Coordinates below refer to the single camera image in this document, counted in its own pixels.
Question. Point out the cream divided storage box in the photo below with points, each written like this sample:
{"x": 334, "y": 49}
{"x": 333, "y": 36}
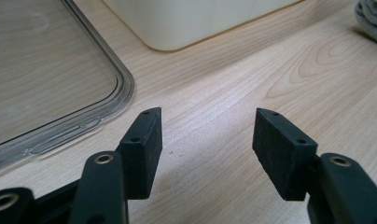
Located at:
{"x": 183, "y": 21}

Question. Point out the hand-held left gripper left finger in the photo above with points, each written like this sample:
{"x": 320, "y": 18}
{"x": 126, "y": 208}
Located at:
{"x": 143, "y": 155}

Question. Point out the clear plastic lid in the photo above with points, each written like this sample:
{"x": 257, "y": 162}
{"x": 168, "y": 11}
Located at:
{"x": 53, "y": 68}

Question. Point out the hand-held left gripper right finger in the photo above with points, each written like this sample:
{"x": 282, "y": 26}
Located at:
{"x": 283, "y": 155}

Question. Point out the grey sock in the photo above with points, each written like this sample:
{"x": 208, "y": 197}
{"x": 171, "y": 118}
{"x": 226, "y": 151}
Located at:
{"x": 373, "y": 21}

